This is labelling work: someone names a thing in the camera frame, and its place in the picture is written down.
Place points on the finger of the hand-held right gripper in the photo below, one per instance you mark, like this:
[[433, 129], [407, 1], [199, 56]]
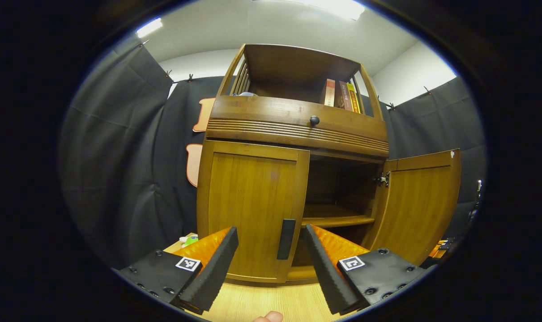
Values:
[[441, 249]]

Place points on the wooden cabinet drawer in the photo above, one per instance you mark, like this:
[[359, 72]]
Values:
[[262, 114]]

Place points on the yellow book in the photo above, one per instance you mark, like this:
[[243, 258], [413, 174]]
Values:
[[353, 99]]

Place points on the wooden double-door shoe cabinet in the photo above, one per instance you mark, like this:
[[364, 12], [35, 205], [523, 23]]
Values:
[[297, 65]]

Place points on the wooden shoe cabinet door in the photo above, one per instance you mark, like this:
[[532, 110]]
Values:
[[248, 201], [414, 205]]

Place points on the green toy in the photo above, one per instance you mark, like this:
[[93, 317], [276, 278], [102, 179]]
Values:
[[189, 241]]

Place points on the brown book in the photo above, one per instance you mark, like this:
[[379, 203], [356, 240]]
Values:
[[342, 96]]

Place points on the metal door hinge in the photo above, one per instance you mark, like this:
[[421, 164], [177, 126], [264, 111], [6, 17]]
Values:
[[382, 179]]

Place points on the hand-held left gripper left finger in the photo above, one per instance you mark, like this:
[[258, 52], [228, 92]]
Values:
[[212, 273]]

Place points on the black round drawer knob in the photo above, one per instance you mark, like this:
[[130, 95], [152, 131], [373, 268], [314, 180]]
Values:
[[314, 120]]

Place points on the light blue cloth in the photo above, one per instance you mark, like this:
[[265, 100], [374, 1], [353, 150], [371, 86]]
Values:
[[247, 94]]

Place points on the wooden inner shelf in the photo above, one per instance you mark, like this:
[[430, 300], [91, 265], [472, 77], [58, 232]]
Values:
[[338, 219]]

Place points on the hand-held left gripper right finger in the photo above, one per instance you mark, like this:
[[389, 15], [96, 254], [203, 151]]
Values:
[[324, 273]]

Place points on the black backdrop cloth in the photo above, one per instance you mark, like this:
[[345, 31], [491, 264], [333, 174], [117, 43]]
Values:
[[118, 156]]

